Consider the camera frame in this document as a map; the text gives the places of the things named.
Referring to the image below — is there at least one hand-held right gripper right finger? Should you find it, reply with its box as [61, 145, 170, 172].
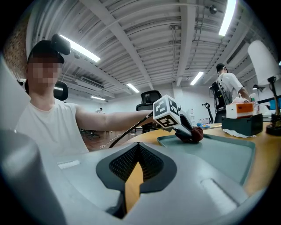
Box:
[122, 142, 267, 225]

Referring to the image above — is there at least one black head camera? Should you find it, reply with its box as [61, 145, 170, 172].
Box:
[50, 33, 72, 55]

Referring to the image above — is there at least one person's left forearm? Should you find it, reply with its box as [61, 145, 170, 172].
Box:
[96, 109, 154, 132]

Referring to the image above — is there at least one grey-green tray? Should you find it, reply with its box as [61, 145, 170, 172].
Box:
[157, 133, 256, 186]

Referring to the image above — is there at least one white cord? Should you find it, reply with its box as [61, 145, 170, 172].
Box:
[100, 134, 123, 150]

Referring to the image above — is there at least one ceiling air conditioner unit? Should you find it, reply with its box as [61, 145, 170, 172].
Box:
[74, 76, 105, 90]

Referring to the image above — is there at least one black cap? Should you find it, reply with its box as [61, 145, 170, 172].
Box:
[27, 40, 65, 64]

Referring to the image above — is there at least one person's head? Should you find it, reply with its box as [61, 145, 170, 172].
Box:
[26, 56, 64, 104]

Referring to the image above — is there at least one brown cloth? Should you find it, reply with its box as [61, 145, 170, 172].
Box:
[177, 127, 204, 144]

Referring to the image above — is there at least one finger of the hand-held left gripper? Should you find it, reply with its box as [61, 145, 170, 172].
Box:
[175, 124, 191, 141]
[179, 110, 194, 135]

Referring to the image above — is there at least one dark green box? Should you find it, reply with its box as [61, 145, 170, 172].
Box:
[221, 113, 263, 137]

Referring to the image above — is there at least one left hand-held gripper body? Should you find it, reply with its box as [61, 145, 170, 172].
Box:
[152, 94, 182, 130]

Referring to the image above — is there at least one white and orange box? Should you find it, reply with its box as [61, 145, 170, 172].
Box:
[226, 102, 254, 119]

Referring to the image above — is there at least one black mesh office chair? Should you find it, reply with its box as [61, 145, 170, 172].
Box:
[136, 90, 162, 132]

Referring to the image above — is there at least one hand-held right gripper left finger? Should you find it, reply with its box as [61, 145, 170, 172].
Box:
[52, 142, 139, 218]

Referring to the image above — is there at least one table lamp with white shade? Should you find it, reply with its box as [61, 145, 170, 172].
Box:
[247, 40, 281, 136]

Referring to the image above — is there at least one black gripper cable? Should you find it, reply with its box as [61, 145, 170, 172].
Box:
[108, 112, 154, 149]

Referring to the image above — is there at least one black ring-topped stand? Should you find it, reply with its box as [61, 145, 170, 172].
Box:
[205, 102, 215, 123]

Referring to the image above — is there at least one white tissue tuft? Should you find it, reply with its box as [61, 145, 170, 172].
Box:
[232, 96, 250, 104]

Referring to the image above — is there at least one person's white shirt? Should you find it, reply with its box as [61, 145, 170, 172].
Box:
[15, 98, 90, 158]

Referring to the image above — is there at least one blue-screen monitor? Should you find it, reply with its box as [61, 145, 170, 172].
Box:
[256, 98, 281, 112]

